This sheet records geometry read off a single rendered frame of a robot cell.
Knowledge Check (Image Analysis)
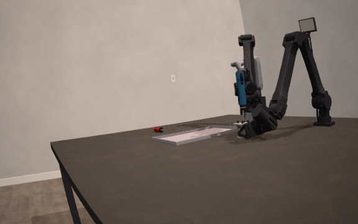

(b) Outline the pale pink flat bracket plate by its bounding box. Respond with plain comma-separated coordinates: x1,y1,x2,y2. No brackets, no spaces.
233,113,253,126

